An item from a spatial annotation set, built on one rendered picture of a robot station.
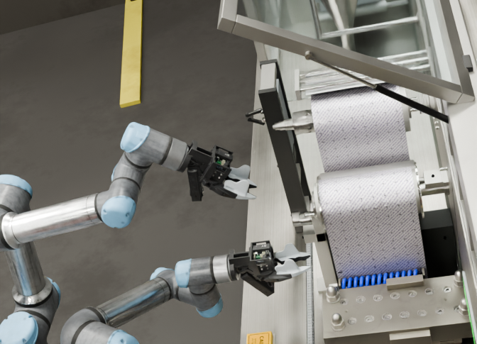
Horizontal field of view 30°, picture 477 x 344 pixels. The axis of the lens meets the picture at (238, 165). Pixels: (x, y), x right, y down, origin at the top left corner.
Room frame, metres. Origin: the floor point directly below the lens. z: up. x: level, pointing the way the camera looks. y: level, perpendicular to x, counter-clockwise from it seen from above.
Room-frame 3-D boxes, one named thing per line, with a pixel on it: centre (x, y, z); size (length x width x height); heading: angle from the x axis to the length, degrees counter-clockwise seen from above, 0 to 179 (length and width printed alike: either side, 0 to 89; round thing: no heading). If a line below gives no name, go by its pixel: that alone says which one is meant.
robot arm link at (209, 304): (1.77, 0.21, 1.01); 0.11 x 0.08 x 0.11; 45
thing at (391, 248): (1.63, -0.28, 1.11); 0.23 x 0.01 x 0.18; 76
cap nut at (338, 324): (1.50, -0.12, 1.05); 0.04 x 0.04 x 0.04
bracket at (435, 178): (1.65, -0.46, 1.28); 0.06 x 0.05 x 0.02; 76
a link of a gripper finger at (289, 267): (1.67, -0.06, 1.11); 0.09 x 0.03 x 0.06; 67
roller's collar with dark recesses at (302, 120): (1.97, -0.21, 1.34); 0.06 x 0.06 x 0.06; 76
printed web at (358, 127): (1.82, -0.33, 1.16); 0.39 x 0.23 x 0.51; 166
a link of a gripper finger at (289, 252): (1.73, -0.07, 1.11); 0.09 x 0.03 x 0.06; 85
